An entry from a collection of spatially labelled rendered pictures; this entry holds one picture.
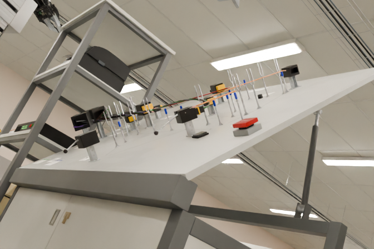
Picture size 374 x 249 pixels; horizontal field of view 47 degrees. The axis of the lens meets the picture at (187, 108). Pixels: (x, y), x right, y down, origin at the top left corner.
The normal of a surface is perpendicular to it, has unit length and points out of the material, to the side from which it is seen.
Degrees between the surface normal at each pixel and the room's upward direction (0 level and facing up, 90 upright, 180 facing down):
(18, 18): 90
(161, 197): 90
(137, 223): 90
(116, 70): 90
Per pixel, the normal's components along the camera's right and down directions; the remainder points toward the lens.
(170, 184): -0.70, -0.51
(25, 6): 0.83, 0.10
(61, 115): 0.63, -0.08
